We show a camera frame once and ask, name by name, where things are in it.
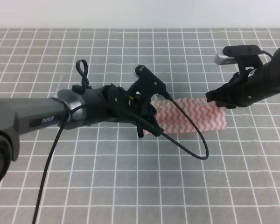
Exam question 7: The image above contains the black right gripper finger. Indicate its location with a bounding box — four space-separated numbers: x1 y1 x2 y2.
205 90 224 102
216 101 231 108

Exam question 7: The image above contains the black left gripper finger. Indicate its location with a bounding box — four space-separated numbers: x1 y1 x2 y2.
148 105 164 137
136 117 145 138

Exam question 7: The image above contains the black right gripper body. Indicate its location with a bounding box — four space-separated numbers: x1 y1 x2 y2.
220 63 280 109

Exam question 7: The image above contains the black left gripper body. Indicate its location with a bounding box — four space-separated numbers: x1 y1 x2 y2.
85 83 154 127

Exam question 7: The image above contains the pink white wavy striped towel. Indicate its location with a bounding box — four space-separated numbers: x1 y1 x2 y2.
151 98 227 134

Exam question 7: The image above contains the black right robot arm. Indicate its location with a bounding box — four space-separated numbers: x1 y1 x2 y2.
206 45 280 109

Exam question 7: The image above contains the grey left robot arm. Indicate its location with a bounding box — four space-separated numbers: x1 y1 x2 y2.
0 84 162 181

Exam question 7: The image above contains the grey grid pattern tablecloth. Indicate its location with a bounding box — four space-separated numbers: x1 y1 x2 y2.
0 28 280 224

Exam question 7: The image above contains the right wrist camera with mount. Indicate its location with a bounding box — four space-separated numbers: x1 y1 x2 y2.
214 45 263 72

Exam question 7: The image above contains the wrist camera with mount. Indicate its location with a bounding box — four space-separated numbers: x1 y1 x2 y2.
214 45 263 72
126 65 167 100

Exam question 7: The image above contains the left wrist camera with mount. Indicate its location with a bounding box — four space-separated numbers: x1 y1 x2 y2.
126 65 167 100

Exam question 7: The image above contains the black left camera cable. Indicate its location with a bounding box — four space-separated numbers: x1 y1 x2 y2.
31 59 210 224

